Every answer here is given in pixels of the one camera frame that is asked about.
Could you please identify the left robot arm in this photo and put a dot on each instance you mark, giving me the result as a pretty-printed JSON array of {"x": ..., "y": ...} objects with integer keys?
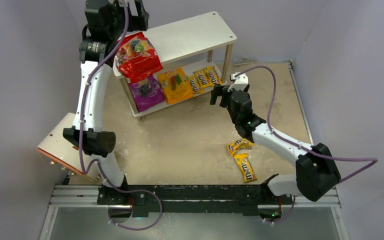
[{"x": 107, "y": 25}]

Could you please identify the white cylinder container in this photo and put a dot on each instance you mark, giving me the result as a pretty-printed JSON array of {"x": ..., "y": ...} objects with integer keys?
[{"x": 63, "y": 153}]

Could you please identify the purple grape gummy bag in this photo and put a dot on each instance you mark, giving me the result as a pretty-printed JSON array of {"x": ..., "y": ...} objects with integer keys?
[{"x": 146, "y": 93}]

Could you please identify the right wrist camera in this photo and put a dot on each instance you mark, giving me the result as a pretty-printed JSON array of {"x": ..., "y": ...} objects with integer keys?
[{"x": 240, "y": 82}]

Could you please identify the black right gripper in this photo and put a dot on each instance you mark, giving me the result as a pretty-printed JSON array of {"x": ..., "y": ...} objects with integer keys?
[{"x": 223, "y": 93}]

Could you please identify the white two-tier shelf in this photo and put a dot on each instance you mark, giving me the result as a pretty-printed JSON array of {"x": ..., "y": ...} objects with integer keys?
[{"x": 179, "y": 40}]

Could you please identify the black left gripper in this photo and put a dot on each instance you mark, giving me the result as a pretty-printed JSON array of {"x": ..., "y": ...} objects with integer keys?
[{"x": 138, "y": 18}]

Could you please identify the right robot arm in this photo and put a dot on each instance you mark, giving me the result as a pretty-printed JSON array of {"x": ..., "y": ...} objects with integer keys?
[{"x": 315, "y": 173}]

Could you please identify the yellow m&m's bag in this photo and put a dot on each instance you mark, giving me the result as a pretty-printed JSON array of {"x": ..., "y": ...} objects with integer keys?
[
  {"x": 194, "y": 83},
  {"x": 213, "y": 75},
  {"x": 202, "y": 78},
  {"x": 248, "y": 174},
  {"x": 234, "y": 147}
]

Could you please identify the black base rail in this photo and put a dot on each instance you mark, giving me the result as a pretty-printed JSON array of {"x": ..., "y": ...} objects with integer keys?
[{"x": 245, "y": 199}]

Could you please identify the red assorted gummy bag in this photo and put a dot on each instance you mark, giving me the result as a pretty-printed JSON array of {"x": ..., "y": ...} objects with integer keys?
[{"x": 136, "y": 58}]

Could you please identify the orange mango gummy bag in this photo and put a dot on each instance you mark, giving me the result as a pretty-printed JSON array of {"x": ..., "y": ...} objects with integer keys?
[{"x": 175, "y": 86}]

